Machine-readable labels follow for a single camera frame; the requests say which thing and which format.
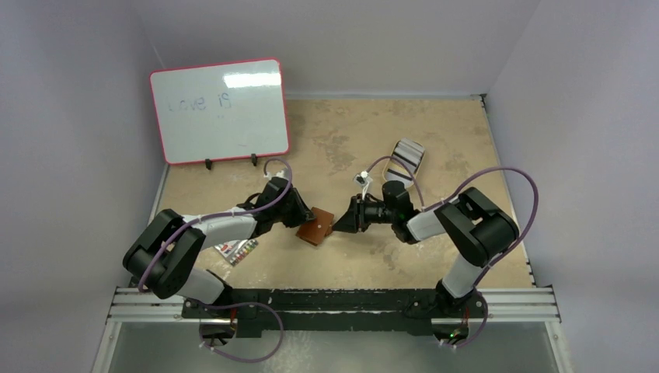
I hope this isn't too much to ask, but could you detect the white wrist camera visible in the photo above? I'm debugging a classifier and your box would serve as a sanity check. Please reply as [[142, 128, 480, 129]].
[[354, 170, 373, 200], [263, 169, 290, 180]]

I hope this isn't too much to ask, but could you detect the brown leather card holder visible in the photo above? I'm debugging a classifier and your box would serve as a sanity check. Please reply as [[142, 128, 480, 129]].
[[296, 207, 334, 246]]

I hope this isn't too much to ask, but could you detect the beige oval card tray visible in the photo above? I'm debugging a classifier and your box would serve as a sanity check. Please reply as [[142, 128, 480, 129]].
[[382, 138, 427, 187]]

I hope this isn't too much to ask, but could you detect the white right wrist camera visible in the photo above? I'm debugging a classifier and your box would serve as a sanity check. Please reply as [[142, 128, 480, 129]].
[[354, 170, 373, 200]]

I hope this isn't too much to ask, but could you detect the aluminium rail frame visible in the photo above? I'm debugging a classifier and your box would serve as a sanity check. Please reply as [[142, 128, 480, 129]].
[[109, 288, 560, 342]]

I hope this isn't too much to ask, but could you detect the pack of coloured markers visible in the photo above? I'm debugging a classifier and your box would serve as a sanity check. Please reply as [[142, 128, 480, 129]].
[[214, 239, 258, 267]]

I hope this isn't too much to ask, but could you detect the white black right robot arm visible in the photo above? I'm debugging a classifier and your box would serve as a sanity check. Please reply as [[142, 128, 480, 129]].
[[332, 181, 520, 316]]

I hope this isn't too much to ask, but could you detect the pink framed whiteboard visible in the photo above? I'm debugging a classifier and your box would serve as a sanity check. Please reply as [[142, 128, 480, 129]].
[[149, 58, 291, 166]]

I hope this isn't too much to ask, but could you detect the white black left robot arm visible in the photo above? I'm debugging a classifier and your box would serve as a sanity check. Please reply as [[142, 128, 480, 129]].
[[122, 176, 315, 318]]

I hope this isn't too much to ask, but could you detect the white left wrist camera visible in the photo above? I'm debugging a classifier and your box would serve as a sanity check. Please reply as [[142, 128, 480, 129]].
[[263, 169, 290, 180]]

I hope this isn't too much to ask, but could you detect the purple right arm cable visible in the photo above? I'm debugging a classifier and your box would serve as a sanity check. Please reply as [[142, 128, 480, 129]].
[[360, 155, 541, 351]]

